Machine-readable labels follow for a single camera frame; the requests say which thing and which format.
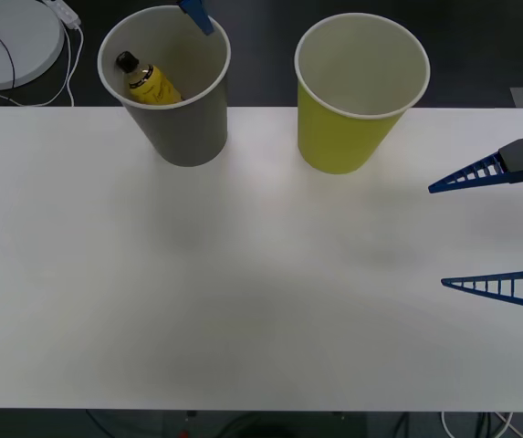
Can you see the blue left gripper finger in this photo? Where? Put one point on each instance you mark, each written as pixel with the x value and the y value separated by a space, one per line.
pixel 197 16

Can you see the yellow bottle with black cap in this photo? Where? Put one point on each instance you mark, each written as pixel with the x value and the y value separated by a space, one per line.
pixel 153 86

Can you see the grey plastic bin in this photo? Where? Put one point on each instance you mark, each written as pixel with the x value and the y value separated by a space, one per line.
pixel 188 132

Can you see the white power strip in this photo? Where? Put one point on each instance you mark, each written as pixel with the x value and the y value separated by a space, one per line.
pixel 65 11

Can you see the white round base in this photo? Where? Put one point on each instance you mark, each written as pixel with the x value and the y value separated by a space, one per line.
pixel 24 41

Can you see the yellow-green plastic bin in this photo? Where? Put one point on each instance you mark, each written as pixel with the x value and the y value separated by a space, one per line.
pixel 334 137

